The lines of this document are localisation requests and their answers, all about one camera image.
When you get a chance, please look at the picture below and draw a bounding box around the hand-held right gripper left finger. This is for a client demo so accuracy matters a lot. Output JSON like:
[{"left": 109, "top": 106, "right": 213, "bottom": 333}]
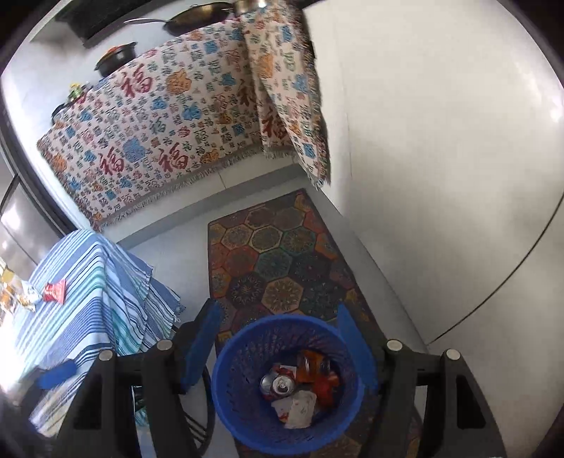
[{"left": 53, "top": 299, "right": 225, "bottom": 458}]

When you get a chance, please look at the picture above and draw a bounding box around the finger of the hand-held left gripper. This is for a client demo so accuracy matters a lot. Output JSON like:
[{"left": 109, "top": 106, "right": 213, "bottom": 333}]
[{"left": 35, "top": 361, "right": 78, "bottom": 390}]

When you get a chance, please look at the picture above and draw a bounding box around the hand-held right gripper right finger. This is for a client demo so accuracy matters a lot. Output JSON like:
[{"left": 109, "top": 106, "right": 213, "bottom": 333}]
[{"left": 337, "top": 304, "right": 507, "bottom": 458}]

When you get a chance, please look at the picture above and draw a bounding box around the blue plastic waste basket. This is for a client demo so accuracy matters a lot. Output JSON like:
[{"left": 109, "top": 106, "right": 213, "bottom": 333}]
[{"left": 211, "top": 314, "right": 366, "bottom": 445}]

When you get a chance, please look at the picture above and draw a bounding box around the silver drink can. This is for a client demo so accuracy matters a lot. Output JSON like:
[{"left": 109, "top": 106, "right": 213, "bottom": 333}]
[{"left": 260, "top": 370, "right": 297, "bottom": 397}]

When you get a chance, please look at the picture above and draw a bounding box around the small red sachet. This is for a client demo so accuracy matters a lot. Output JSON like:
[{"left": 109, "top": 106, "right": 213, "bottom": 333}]
[{"left": 43, "top": 279, "right": 67, "bottom": 304}]

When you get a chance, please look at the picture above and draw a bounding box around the yellow crumpled snack wrapper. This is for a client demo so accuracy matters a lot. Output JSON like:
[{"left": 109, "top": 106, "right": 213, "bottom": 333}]
[{"left": 0, "top": 264, "right": 42, "bottom": 313}]

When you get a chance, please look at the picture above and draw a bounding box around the blue green striped tablecloth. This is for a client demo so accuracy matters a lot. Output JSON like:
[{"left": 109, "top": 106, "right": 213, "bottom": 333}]
[{"left": 0, "top": 229, "right": 182, "bottom": 437}]

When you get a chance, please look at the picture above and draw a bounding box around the hexagon pattern floor rug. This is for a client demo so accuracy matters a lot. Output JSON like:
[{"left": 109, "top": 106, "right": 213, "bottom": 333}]
[{"left": 207, "top": 188, "right": 424, "bottom": 458}]

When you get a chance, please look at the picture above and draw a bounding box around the grey refrigerator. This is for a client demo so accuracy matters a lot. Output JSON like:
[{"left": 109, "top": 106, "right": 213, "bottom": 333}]
[{"left": 0, "top": 176, "right": 49, "bottom": 274}]

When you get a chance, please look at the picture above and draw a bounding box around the white counter cabinet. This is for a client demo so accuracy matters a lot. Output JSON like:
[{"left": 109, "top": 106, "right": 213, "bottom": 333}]
[{"left": 304, "top": 0, "right": 564, "bottom": 353}]

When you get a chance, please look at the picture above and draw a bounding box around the large printed blanket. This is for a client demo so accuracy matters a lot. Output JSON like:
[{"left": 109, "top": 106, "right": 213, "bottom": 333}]
[{"left": 36, "top": 24, "right": 265, "bottom": 232}]

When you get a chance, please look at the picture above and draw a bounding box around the small printed blanket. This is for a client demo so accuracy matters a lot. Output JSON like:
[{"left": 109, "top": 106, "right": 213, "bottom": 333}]
[{"left": 240, "top": 0, "right": 332, "bottom": 190}]

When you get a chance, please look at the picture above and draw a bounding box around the seasoning bottle set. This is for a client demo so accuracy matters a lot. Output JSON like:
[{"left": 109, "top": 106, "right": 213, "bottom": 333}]
[{"left": 52, "top": 81, "right": 91, "bottom": 119}]

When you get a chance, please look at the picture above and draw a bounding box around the black clay pot orange lid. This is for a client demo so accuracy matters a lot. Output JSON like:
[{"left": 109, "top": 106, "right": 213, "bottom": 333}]
[{"left": 94, "top": 42, "right": 138, "bottom": 78}]

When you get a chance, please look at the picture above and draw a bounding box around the dark wok with lid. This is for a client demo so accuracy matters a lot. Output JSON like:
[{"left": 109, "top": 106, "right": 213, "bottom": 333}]
[{"left": 123, "top": 2, "right": 232, "bottom": 37}]

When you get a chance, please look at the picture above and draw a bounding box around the steel pot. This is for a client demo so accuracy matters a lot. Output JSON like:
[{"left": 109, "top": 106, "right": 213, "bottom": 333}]
[{"left": 233, "top": 0, "right": 269, "bottom": 16}]

